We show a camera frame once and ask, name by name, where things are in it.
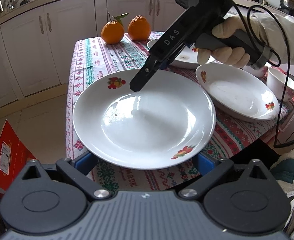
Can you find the large white fruit-pattern plate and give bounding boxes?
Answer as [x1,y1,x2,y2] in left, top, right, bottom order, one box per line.
[72,69,216,170]

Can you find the white deep plate fruit pattern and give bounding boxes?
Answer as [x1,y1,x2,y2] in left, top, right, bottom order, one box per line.
[195,63,280,122]

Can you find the white ceramic bowl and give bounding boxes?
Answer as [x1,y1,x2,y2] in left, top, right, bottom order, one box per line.
[267,67,294,102]

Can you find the white right sleeve forearm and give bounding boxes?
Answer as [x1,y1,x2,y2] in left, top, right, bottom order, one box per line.
[250,12,294,65]

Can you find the white kitchen cabinets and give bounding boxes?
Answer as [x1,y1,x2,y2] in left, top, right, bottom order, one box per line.
[0,0,183,107]

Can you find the right hand in cream glove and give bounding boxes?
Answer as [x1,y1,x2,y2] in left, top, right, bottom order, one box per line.
[196,15,254,68]

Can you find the wrinkled orange without leaf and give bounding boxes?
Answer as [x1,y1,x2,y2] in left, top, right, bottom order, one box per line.
[127,15,151,41]

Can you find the orange with green leaf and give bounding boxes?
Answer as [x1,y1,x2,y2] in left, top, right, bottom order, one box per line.
[101,12,130,44]

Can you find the patterned red green tablecloth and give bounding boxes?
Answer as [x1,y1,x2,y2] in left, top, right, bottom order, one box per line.
[65,35,276,192]

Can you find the red cardboard box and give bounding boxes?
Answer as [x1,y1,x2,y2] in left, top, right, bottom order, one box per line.
[0,120,36,191]

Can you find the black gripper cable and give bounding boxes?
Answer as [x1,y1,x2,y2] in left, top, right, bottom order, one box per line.
[233,3,294,149]

